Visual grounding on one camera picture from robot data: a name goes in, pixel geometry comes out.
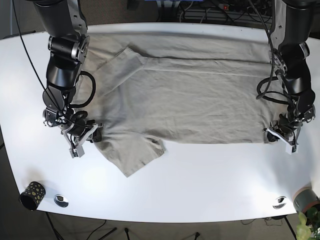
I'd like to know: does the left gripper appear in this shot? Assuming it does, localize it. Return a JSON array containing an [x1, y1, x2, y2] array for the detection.
[[263, 119, 303, 155]]

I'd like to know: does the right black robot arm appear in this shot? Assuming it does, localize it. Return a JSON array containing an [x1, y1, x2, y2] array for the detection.
[[33, 0, 103, 158]]

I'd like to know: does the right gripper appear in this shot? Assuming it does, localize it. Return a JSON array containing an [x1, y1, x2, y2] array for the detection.
[[61, 121, 104, 158]]

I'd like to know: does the grey plant pot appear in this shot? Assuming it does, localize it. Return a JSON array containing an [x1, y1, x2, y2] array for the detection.
[[292, 187, 320, 214]]

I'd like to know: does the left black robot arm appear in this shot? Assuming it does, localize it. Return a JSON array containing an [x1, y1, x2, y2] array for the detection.
[[256, 0, 316, 154]]

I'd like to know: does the beige grey T-shirt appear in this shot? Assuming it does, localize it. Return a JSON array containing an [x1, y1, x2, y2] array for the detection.
[[83, 33, 287, 177]]

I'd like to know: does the black gold-dotted cup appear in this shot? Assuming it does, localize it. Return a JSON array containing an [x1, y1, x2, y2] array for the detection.
[[19, 181, 46, 211]]

